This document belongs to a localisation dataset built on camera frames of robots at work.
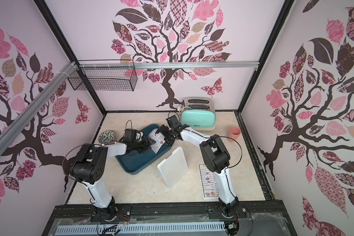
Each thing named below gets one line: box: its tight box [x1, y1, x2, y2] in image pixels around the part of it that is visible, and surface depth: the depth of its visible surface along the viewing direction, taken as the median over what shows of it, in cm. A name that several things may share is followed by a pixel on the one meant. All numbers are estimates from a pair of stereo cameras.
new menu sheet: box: [147, 128, 166, 155], surface depth 97 cm
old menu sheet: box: [198, 164, 220, 198], surface depth 85 cm
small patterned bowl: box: [98, 130, 117, 145], surface depth 103 cm
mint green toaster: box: [180, 97, 216, 131], surface depth 102 cm
